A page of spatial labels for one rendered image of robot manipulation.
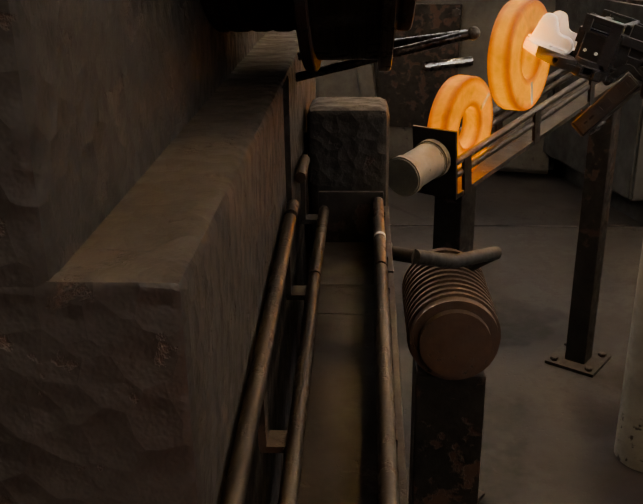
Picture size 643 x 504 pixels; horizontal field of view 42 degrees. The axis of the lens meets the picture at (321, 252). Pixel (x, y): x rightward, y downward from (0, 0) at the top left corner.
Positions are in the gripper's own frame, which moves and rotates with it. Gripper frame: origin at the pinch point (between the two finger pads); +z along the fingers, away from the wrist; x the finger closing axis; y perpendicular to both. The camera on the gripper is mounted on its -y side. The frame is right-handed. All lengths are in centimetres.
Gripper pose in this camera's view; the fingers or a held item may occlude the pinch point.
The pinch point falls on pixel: (522, 41)
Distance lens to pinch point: 127.0
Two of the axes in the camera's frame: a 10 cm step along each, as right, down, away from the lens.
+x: -5.9, 3.0, -7.5
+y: 2.0, -8.5, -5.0
